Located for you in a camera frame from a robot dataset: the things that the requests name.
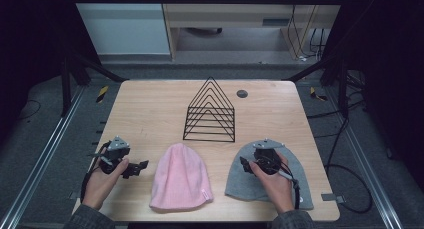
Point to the aluminium floor rail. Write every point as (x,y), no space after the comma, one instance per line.
(40,155)
(365,162)

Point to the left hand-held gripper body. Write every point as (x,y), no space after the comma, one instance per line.
(116,153)

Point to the yellow black striped tape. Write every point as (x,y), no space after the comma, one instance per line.
(102,93)
(316,95)

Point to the light wooden desk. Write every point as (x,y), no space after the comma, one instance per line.
(233,17)

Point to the black metal frame stand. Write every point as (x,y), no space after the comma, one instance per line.
(68,85)
(342,85)

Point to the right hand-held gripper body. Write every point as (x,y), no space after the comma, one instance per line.
(267,157)

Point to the grey knit beanie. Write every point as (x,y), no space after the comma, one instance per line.
(242,189)

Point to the person's left hand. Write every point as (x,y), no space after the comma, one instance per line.
(100,185)

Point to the pink knit beanie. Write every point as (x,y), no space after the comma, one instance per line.
(180,179)

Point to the white panel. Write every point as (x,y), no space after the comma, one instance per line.
(123,29)

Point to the grey tape strip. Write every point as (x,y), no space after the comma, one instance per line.
(333,198)

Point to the person's right hand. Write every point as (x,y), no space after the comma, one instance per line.
(275,189)

